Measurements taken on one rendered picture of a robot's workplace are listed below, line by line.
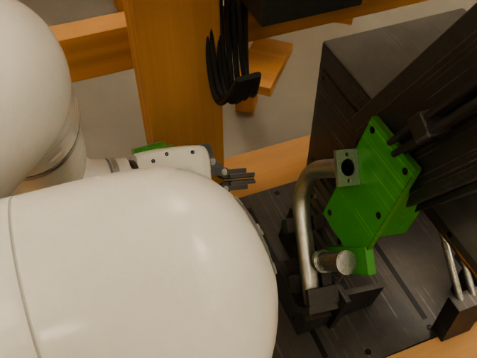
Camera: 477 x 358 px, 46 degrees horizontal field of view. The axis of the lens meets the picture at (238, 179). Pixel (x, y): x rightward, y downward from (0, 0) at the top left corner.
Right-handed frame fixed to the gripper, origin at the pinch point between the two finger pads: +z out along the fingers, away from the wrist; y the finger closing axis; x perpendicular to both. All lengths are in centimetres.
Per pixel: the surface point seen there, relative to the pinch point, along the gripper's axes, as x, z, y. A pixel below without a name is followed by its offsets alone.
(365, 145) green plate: -4.7, 19.0, 3.3
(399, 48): 4.2, 35.2, 19.8
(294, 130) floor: 155, 106, 16
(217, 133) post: 29.4, 10.5, 8.3
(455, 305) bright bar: -4.7, 34.5, -23.5
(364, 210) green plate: -3.1, 19.1, -6.5
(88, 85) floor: 219, 25, 48
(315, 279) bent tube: 9.3, 17.4, -18.5
